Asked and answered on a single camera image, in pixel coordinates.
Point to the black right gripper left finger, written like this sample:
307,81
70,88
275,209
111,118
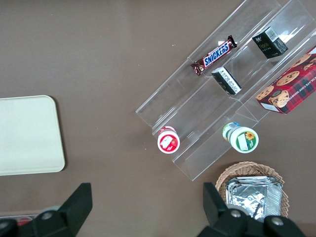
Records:
71,209

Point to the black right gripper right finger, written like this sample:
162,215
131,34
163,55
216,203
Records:
222,219

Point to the light tan wicker basket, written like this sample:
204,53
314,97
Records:
247,170

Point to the cream plastic tray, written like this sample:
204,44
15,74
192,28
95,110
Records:
29,135

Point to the silver foil packet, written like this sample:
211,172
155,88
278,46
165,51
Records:
249,180
249,202

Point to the red cola can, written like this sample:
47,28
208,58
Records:
24,220

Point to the clear acrylic can box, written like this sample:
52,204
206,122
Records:
10,215

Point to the green flower yogurt cup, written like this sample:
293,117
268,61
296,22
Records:
244,140

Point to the red strawberry yogurt cup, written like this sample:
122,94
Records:
168,143

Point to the clear acrylic tiered shelf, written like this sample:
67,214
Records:
172,98

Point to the small black box white label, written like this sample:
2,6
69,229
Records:
225,81

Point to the red tartan cookie box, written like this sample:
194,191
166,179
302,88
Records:
288,86

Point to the Snickers chocolate bar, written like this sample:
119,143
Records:
216,55

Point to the black box with gold print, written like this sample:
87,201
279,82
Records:
269,45

